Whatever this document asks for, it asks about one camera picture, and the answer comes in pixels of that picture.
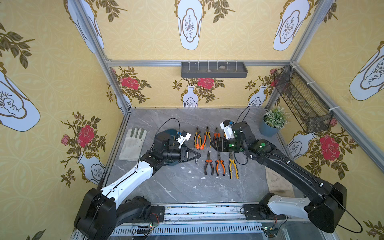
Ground yellow black pliers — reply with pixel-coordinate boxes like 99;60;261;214
229;152;240;179
194;127;202;150
204;126;212;148

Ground red orange black pliers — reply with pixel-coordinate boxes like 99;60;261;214
214;127;221;140

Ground teal plastic storage box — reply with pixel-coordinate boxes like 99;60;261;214
163;129;179;166

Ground orange long nose pliers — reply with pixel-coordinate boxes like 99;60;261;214
194;130;206;150

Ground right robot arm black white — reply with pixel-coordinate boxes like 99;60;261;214
211;120;347;233

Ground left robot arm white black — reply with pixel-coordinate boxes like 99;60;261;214
74;129;201;240

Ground blue flower pot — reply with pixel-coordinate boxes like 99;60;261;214
259;119;279;137

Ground green white artificial plant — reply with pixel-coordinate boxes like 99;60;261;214
263;106;290;130

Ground left work glove beige green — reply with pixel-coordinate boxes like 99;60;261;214
118;128;147;162

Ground right work glove beige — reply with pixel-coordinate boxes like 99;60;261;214
266;168;295;198

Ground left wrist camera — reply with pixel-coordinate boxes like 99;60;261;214
177;131;191;149

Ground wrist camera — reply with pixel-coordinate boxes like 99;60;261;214
177;131;191;149
220;120;235;140

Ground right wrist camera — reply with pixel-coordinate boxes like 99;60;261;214
220;120;235;140

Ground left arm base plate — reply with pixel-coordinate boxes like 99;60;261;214
143;206;165;224

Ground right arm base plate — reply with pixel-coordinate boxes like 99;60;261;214
240;204;287;221

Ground black wire mesh basket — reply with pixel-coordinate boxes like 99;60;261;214
273;66;333;133

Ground grey wall shelf tray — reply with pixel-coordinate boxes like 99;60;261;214
181;61;249;79

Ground aluminium front rail frame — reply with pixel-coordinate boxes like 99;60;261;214
70;202;340;240

